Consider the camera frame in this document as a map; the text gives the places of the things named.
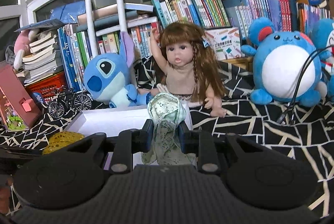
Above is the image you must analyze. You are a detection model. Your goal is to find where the pink triangular dollhouse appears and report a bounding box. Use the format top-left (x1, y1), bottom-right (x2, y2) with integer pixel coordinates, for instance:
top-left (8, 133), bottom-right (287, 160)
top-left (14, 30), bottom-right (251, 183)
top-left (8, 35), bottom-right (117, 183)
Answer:
top-left (0, 61), bottom-right (41, 131)

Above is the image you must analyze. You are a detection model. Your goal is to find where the brown haired baby doll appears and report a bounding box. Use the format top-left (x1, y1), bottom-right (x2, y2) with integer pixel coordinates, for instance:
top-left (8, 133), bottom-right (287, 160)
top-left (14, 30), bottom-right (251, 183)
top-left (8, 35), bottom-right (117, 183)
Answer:
top-left (139, 22), bottom-right (227, 117)

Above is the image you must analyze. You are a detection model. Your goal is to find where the pink white plush toy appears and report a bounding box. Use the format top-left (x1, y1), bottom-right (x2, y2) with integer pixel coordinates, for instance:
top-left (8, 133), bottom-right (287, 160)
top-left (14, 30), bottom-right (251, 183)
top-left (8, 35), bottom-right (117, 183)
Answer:
top-left (13, 29), bottom-right (39, 72)

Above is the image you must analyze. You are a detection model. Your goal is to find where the row of upright books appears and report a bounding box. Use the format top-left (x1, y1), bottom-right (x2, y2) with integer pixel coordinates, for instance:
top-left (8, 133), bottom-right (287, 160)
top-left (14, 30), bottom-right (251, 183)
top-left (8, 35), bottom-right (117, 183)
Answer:
top-left (57, 0), bottom-right (332, 92)

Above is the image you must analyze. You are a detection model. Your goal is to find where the green gingham floral cloth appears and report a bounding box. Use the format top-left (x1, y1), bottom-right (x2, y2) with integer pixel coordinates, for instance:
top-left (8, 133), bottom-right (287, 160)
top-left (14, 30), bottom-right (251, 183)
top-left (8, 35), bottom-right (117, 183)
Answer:
top-left (142, 92), bottom-right (196, 165)

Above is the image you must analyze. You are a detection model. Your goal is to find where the black white patterned cloth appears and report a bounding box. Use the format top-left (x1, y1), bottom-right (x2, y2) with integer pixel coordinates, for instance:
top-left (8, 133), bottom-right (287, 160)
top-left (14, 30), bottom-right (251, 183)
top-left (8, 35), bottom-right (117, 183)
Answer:
top-left (1, 59), bottom-right (333, 217)

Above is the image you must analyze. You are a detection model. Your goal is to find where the stack of white books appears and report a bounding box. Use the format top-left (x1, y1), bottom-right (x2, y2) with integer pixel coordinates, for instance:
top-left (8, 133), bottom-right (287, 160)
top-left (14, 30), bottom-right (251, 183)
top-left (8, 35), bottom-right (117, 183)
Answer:
top-left (16, 29), bottom-right (63, 86)

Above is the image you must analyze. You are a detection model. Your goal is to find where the black cable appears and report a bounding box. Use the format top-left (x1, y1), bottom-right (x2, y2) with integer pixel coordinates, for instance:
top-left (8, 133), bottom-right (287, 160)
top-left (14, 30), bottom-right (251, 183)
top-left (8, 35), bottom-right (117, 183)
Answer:
top-left (276, 44), bottom-right (334, 125)

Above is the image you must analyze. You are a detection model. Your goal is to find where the red plastic basket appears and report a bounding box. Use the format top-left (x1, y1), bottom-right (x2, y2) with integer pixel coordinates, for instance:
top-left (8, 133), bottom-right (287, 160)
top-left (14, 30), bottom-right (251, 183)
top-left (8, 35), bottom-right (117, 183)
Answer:
top-left (25, 72), bottom-right (67, 104)

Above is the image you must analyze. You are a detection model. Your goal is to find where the blue round Marill plush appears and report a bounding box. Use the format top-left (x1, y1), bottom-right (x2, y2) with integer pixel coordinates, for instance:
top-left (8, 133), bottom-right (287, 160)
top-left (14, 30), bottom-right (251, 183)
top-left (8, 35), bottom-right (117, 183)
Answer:
top-left (241, 17), bottom-right (321, 107)

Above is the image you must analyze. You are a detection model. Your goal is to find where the miniature black bicycle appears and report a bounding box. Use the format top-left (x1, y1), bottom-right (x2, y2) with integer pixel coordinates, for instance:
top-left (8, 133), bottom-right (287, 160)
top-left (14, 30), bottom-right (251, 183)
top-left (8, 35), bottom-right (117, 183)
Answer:
top-left (48, 86), bottom-right (93, 119)

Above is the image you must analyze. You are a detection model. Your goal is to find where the blue Doraemon plush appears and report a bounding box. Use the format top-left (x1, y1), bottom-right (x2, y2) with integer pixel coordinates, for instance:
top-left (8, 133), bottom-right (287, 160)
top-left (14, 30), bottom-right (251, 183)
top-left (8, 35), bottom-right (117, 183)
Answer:
top-left (310, 18), bottom-right (333, 101)

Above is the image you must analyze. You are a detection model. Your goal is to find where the white cardboard box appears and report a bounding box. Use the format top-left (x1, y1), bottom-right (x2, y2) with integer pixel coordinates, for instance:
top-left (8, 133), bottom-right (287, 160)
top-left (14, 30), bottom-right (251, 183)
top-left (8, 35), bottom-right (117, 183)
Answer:
top-left (64, 104), bottom-right (193, 167)

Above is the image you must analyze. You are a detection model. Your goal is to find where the blue Stitch plush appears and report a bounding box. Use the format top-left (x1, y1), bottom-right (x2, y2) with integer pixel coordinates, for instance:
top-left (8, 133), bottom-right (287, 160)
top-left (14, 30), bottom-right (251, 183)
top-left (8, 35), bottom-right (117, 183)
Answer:
top-left (83, 31), bottom-right (152, 108)

